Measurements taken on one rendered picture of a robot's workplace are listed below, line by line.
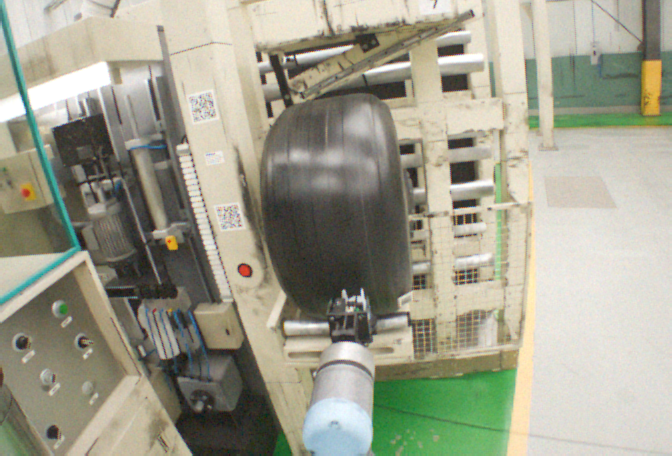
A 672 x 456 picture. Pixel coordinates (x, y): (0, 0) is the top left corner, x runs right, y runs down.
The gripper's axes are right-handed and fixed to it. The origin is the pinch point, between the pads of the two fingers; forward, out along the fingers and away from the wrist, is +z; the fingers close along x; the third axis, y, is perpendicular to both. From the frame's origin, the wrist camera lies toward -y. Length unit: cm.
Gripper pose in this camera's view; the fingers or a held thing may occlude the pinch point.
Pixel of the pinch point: (356, 302)
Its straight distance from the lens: 80.7
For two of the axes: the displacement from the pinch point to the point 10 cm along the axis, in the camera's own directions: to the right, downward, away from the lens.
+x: -9.8, 1.0, 1.6
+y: -1.5, -9.4, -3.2
